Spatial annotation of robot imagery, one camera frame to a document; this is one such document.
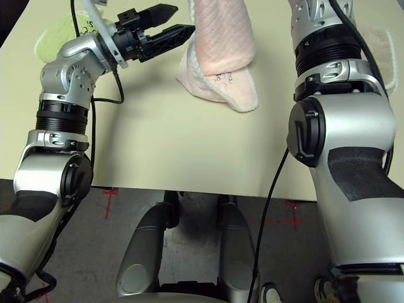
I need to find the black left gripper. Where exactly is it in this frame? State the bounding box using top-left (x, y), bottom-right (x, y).
top-left (110, 3), bottom-right (196, 62)

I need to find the pink terry towel duck embroidery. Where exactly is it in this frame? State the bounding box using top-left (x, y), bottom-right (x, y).
top-left (175, 0), bottom-right (260, 113)

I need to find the green folded towel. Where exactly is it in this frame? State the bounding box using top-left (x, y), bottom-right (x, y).
top-left (33, 14), bottom-right (111, 64)

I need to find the beige folded towel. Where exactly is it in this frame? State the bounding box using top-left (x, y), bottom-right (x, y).
top-left (356, 28), bottom-right (398, 92)

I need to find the grey robot pelvis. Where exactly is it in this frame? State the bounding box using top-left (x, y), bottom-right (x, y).
top-left (104, 282), bottom-right (253, 303)

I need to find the grey white sneaker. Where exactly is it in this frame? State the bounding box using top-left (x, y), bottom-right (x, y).
top-left (260, 282), bottom-right (283, 303)
top-left (314, 276), bottom-right (343, 303)

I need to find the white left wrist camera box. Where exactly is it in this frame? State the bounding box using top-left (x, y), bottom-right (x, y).
top-left (82, 0), bottom-right (130, 69)

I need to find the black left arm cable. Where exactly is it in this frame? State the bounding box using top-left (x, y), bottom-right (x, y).
top-left (23, 0), bottom-right (124, 300)

